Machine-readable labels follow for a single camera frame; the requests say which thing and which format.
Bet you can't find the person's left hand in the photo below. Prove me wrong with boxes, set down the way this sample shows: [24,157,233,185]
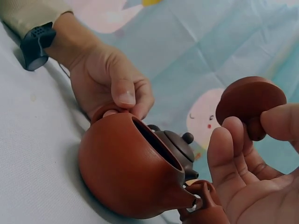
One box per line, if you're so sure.
[47,10,155,120]

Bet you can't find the person's right hand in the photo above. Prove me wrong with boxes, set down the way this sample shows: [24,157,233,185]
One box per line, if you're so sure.
[207,103,299,224]

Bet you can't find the red clay teapot lid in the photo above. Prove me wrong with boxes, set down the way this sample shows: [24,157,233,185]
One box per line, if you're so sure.
[215,76,287,142]

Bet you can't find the red clay teapot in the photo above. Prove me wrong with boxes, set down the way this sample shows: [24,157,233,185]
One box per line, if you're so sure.
[78,102,199,220]

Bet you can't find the person's left forearm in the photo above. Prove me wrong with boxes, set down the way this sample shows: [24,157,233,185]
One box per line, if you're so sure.
[0,0,74,41]

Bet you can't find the dark brown clay teapot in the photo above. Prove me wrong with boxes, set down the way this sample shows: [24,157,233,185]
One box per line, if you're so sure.
[147,124,200,185]

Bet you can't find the small red clay pot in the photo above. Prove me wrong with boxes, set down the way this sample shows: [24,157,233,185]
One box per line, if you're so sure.
[178,179,227,224]

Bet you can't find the black wrist band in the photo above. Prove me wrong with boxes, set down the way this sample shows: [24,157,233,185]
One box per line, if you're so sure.
[20,21,71,79]

